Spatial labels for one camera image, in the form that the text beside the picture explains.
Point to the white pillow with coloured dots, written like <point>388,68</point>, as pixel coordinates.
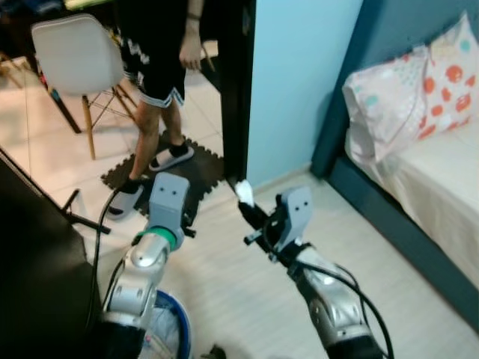
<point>397,97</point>

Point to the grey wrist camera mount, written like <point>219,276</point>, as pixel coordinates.
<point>298,209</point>
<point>168,198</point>

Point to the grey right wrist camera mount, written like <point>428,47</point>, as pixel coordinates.
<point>298,209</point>

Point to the person in black shorts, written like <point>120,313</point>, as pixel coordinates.
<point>153,45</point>

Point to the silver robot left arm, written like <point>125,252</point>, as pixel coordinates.
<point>138,277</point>

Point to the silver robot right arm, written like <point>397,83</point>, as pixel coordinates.
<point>329,299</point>

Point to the white and green tube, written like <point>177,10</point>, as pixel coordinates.
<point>244,191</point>

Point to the white chair with wooden legs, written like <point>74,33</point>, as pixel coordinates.
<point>75,56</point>

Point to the black furniture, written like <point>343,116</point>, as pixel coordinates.
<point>37,262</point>

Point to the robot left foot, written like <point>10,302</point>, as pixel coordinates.
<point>217,353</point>

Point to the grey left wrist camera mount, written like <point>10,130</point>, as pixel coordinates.
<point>168,198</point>

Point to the blue padded headboard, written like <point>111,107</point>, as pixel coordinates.
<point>382,37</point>

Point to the black door frame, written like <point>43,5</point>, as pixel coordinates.
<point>236,90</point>

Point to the beige bed mattress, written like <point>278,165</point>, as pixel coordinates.
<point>441,187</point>

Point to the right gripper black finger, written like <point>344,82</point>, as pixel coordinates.
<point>254,214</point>

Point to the blue plastic bucket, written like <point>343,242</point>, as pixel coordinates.
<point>179,321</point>

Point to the dark foam puzzle mat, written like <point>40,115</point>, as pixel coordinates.
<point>202,176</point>

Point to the crumpled white rubbish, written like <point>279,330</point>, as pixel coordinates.
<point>161,336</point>

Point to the dark blue bed frame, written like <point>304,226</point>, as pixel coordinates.
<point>397,232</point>

